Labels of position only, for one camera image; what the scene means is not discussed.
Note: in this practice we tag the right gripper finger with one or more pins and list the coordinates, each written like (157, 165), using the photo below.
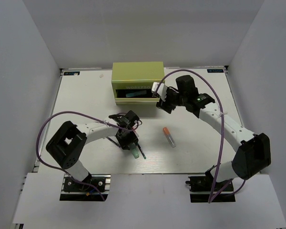
(161, 104)
(168, 108)

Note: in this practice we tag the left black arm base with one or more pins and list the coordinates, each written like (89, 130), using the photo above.
(72, 191)

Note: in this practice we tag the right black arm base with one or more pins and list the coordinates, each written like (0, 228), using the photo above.
(200, 189)

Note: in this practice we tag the purple gel pen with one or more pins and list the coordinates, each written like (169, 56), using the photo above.
(114, 142)

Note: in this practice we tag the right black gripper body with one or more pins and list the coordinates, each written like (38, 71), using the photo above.
(173, 98)

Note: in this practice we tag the blue highlighter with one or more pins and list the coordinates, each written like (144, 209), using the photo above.
(135, 94)

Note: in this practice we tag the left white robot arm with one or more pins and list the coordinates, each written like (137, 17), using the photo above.
(68, 142)

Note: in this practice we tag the blue corner label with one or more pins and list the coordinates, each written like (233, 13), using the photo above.
(215, 70)
(71, 73)

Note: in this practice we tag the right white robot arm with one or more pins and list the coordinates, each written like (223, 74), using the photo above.
(252, 151)

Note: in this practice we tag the right blue corner label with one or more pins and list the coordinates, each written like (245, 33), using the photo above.
(215, 70)

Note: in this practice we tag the orange highlighter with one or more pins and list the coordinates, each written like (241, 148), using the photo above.
(169, 137)

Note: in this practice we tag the green metal tool chest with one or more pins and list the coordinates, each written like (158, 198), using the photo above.
(136, 75)

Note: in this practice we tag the green chest drawer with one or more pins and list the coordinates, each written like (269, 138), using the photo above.
(120, 98)

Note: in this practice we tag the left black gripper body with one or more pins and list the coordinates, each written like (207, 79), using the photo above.
(128, 138)

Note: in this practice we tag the green gel pen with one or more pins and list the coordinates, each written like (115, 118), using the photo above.
(141, 150)

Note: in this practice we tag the green highlighter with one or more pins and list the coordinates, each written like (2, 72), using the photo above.
(134, 150)

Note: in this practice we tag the left blue corner label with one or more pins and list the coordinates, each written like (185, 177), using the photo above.
(71, 73)

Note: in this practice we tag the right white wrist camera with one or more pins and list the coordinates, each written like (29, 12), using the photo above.
(159, 90)

